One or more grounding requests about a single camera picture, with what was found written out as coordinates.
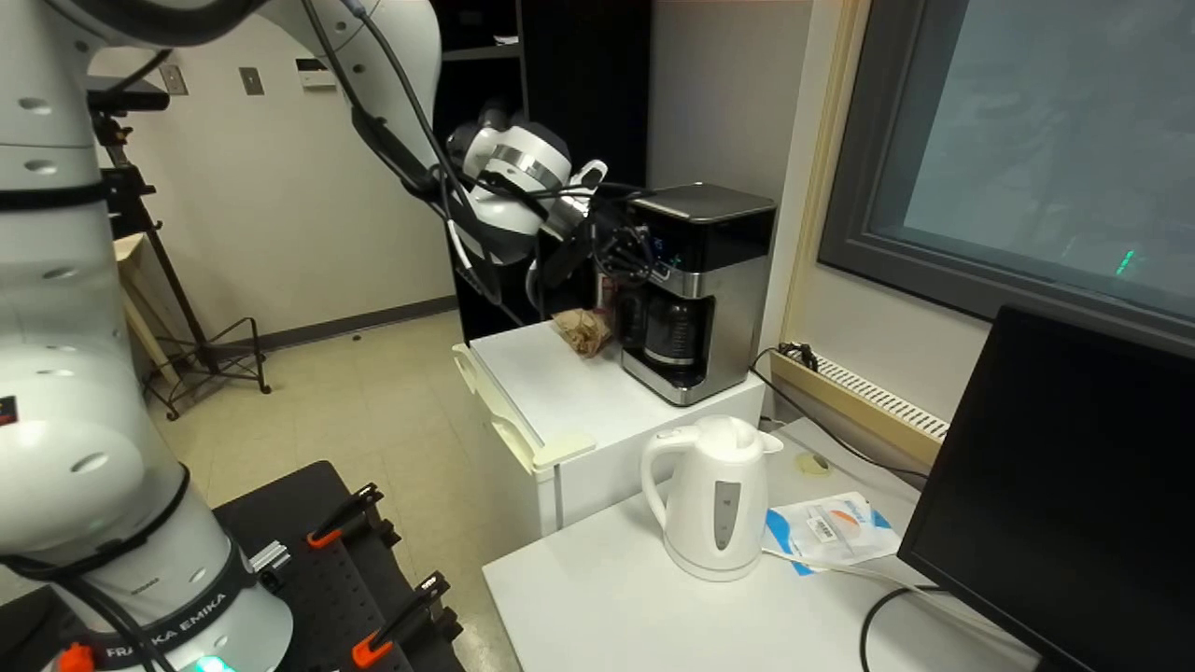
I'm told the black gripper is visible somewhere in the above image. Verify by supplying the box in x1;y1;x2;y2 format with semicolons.
526;183;673;321

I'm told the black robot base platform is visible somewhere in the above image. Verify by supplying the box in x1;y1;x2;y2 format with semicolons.
0;455;467;672

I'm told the black silver coffeemaker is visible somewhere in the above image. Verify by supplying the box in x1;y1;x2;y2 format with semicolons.
617;179;780;409

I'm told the brown crumpled paper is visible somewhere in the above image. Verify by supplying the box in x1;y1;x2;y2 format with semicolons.
549;306;617;361

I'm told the white mini fridge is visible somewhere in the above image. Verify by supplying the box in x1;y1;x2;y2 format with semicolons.
450;316;770;541

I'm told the black tall cabinet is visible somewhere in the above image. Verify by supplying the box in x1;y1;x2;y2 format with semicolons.
429;0;659;346

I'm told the white electric kettle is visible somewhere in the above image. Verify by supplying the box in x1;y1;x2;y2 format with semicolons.
639;414;787;587

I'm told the blue white packet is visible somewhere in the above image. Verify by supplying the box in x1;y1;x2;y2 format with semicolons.
760;490;904;577

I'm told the orange black clamp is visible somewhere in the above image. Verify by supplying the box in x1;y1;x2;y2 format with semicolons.
302;479;389;555
348;569;455;672

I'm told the black tripod stand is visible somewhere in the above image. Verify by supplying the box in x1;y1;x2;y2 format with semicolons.
83;78;278;420

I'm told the black computer monitor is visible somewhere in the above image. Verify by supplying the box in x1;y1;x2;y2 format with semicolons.
897;301;1195;672

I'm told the wooden stool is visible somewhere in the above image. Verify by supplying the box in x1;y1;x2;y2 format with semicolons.
109;230;180;391

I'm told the black power cable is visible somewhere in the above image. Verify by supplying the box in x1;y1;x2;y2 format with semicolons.
745;338;934;479

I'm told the dark window frame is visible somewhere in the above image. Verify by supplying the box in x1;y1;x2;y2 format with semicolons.
815;0;1195;360

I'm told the black monitor cable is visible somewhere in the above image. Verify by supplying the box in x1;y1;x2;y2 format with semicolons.
854;584;954;672

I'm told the black camera on tripod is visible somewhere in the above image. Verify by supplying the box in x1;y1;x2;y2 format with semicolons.
83;78;175;119

